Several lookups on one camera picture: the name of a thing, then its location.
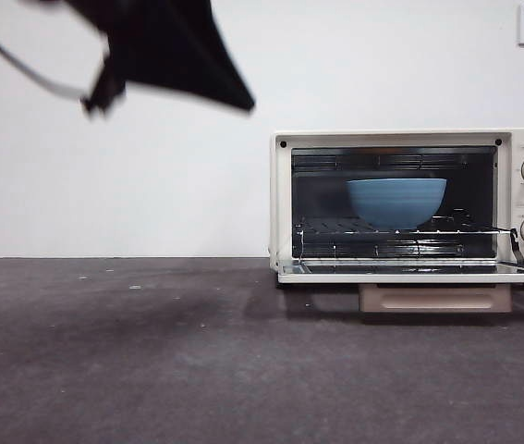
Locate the metal wire oven rack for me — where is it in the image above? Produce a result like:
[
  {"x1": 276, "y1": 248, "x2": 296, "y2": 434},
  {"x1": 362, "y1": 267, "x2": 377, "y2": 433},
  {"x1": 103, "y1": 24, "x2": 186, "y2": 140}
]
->
[{"x1": 293, "y1": 216, "x2": 518, "y2": 238}]

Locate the blue ribbed bowl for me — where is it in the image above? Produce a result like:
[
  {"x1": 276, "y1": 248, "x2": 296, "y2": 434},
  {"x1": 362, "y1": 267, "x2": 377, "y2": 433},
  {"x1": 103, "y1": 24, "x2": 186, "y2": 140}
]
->
[{"x1": 346, "y1": 179, "x2": 448, "y2": 231}]

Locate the cream Toshiba toaster oven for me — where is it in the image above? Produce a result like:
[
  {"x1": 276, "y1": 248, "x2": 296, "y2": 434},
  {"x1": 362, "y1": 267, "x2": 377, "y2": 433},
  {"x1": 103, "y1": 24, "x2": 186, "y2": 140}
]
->
[{"x1": 269, "y1": 129, "x2": 524, "y2": 291}]

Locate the oven door with beige handle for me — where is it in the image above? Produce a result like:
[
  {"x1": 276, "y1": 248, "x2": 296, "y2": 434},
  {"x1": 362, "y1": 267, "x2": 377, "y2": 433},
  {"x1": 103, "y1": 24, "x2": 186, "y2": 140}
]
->
[{"x1": 277, "y1": 258, "x2": 524, "y2": 315}]

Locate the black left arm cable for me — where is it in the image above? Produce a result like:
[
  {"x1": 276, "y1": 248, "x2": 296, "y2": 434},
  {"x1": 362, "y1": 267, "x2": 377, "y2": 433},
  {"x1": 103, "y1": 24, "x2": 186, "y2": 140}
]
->
[{"x1": 0, "y1": 7, "x2": 86, "y2": 102}]

